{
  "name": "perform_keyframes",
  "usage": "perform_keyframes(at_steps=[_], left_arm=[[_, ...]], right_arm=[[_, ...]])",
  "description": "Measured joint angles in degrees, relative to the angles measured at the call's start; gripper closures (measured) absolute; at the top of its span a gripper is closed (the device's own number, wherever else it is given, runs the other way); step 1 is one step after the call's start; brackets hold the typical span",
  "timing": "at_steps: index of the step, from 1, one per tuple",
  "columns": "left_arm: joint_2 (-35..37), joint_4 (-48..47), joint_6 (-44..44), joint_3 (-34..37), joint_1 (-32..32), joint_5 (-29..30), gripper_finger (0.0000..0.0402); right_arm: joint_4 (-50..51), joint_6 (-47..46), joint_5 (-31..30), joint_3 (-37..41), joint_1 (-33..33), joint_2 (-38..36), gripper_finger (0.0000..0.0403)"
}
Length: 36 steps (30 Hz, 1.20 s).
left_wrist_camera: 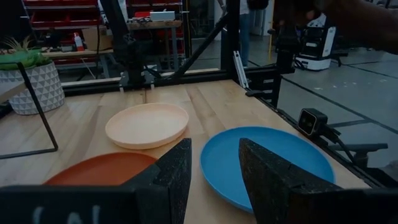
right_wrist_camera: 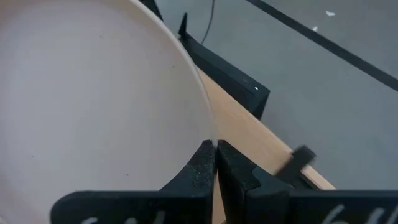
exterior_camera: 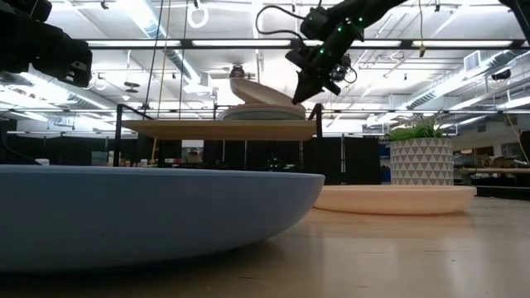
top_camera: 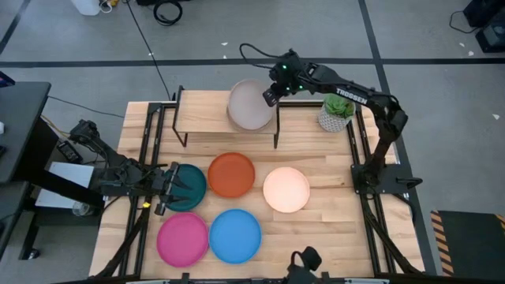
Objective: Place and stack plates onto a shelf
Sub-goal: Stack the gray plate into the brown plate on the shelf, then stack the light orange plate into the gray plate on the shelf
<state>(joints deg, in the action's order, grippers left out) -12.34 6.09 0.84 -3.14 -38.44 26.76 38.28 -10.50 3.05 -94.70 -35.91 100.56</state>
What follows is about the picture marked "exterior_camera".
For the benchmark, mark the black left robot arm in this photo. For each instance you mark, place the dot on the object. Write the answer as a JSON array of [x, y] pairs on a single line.
[[20, 8]]

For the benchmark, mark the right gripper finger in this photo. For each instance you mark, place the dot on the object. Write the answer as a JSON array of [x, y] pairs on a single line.
[[308, 85]]

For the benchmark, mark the black partition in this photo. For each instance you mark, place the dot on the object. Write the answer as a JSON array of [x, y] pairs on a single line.
[[248, 153]]

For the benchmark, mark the black round hanging device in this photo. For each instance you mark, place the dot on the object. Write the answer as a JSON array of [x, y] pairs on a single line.
[[237, 71]]

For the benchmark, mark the light teal plate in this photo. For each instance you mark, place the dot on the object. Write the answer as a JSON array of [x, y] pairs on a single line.
[[261, 115]]

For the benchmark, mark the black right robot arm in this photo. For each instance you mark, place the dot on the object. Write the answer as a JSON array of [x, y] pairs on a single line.
[[372, 8]]

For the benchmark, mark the wooden shelf with black frame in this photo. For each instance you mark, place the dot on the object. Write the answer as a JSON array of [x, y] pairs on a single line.
[[219, 129]]

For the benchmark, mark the black overhead beam with lights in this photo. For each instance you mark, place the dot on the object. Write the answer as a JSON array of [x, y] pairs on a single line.
[[240, 43]]

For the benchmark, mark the succulent in patterned white pot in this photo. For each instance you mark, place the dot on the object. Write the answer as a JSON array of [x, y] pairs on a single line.
[[421, 161]]

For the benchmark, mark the wooden background desk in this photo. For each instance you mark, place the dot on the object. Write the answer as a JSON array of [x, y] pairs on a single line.
[[497, 170]]

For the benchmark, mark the blue plate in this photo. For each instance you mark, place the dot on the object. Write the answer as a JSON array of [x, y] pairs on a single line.
[[145, 215]]

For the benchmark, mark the black overhead camera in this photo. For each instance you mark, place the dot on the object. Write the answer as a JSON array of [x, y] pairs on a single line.
[[348, 71]]

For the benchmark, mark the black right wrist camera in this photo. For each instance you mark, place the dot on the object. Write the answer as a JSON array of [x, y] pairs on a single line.
[[314, 22]]

